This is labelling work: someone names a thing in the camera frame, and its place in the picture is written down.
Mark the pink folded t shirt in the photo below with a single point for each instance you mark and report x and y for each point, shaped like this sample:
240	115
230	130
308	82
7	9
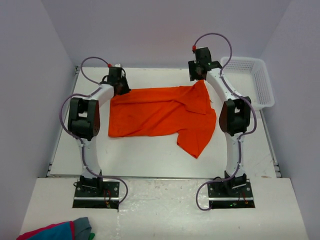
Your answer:
37	231

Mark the white plastic basket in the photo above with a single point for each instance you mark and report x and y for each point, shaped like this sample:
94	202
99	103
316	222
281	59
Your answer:
249	76

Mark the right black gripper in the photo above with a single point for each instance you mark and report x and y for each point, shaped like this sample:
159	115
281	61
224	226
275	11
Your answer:
196	74

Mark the green folded t shirt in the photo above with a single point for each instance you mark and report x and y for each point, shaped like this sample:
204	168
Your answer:
91	236

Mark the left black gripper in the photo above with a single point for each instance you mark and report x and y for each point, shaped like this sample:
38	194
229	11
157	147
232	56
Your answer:
124	88

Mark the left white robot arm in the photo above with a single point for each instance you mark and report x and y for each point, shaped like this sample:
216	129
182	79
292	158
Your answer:
84	124

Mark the orange t shirt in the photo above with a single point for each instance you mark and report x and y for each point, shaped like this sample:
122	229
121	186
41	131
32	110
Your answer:
162	111

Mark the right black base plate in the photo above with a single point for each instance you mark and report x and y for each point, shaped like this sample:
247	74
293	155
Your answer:
221	197

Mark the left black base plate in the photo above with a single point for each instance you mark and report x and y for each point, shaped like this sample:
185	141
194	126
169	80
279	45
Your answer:
106	196

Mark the grey folded t shirt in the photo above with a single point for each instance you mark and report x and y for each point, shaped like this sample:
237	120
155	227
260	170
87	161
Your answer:
82	228

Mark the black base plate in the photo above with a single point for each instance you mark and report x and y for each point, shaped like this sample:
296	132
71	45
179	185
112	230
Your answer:
106	196
221	197

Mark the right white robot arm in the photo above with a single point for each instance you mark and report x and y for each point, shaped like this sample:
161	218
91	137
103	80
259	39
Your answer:
234	117

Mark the teal folded t shirt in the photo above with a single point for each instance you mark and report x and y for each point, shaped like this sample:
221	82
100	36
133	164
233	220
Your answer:
57	231

